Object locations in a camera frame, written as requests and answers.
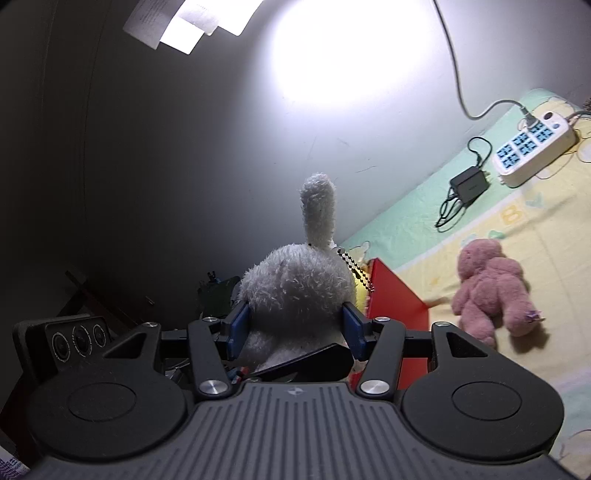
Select white fluffy bunny plush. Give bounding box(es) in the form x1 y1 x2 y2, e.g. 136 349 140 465
238 173 356 371

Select pink teddy bear plush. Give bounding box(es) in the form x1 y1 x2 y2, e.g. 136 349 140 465
451 239 543 348

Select yellow tiger plush toy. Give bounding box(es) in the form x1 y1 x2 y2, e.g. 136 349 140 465
349 261 373 313

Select striped clothes pile left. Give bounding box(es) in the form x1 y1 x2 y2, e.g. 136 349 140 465
197 271 240 318

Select red cardboard box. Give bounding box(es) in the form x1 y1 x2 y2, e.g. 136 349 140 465
356 258 430 390

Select black power adapter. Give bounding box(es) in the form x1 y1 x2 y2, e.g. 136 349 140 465
450 166 490 206

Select bear print bed sheet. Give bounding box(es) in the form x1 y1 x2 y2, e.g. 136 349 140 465
346 90 590 479

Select white power strip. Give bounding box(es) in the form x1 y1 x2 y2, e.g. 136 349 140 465
492 111 577 188

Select black adapter cable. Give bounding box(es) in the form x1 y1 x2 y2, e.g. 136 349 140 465
434 136 492 234

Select white lamp power cable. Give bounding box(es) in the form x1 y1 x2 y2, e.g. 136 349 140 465
431 0 539 130

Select papers on wall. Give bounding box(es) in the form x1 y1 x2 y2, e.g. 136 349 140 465
123 0 263 55

